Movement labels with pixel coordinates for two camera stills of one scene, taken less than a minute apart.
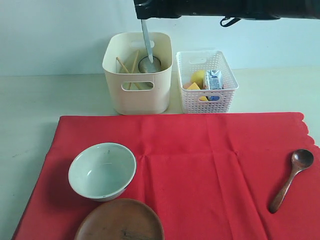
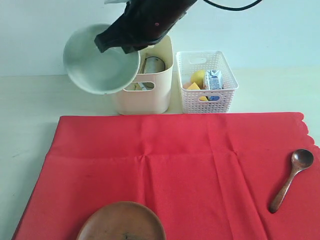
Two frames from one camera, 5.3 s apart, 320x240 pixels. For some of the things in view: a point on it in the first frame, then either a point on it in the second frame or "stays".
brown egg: x=186 y=85 stays
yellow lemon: x=197 y=77 stays
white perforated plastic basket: x=205 y=101 stays
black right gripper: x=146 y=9 -> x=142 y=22
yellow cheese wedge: x=193 y=86 stays
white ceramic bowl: x=102 y=172 -> x=105 y=72
